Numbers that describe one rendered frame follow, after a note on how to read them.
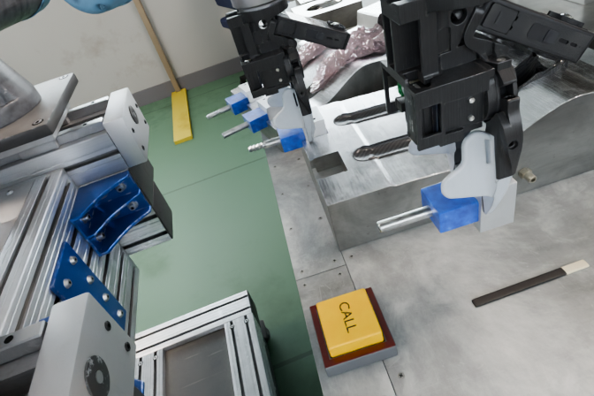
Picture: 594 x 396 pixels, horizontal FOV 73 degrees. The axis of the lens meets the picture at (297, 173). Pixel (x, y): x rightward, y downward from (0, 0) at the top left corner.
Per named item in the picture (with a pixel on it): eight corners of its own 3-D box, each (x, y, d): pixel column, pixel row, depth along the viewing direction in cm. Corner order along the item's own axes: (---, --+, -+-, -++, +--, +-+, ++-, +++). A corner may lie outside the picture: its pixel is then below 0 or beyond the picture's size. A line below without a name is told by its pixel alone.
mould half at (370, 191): (339, 251, 57) (319, 178, 49) (302, 155, 78) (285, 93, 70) (673, 144, 57) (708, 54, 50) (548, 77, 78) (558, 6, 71)
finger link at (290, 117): (282, 149, 64) (263, 94, 61) (317, 138, 64) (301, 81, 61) (284, 155, 61) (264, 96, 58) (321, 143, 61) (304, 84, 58)
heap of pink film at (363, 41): (317, 97, 82) (308, 61, 78) (280, 75, 96) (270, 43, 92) (416, 49, 89) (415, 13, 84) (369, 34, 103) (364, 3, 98)
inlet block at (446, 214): (391, 262, 41) (384, 225, 38) (374, 229, 45) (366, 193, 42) (514, 222, 41) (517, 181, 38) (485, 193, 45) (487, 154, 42)
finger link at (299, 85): (298, 112, 63) (282, 57, 60) (308, 109, 63) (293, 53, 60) (301, 118, 58) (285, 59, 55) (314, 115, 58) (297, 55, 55)
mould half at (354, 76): (283, 152, 80) (267, 104, 74) (237, 110, 100) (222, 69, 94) (471, 56, 93) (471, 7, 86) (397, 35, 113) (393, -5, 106)
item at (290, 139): (255, 171, 67) (244, 144, 63) (252, 155, 71) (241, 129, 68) (331, 147, 67) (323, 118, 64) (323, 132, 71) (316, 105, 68)
